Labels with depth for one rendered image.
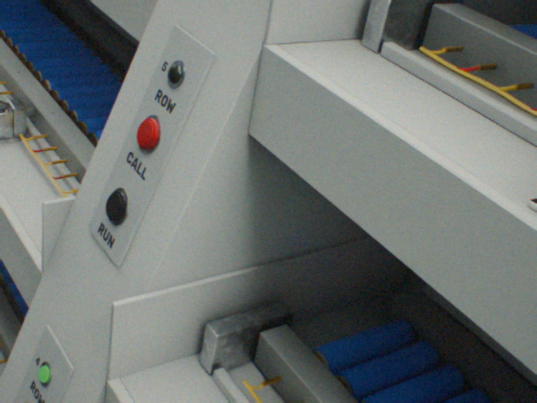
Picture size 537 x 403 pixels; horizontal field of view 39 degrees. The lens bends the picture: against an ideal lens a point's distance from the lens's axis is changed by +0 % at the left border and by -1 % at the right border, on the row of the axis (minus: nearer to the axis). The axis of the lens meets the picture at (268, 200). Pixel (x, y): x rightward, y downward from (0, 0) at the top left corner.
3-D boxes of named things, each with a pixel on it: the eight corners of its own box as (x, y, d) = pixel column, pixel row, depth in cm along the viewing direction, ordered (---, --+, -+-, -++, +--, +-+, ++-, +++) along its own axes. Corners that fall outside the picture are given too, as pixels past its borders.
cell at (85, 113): (149, 125, 65) (76, 135, 61) (140, 117, 66) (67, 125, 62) (151, 105, 64) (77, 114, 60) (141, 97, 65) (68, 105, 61)
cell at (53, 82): (119, 96, 69) (49, 103, 65) (111, 88, 70) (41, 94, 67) (121, 77, 68) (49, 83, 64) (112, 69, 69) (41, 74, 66)
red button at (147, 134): (145, 154, 39) (157, 125, 38) (131, 140, 40) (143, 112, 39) (161, 157, 39) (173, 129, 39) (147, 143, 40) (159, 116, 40)
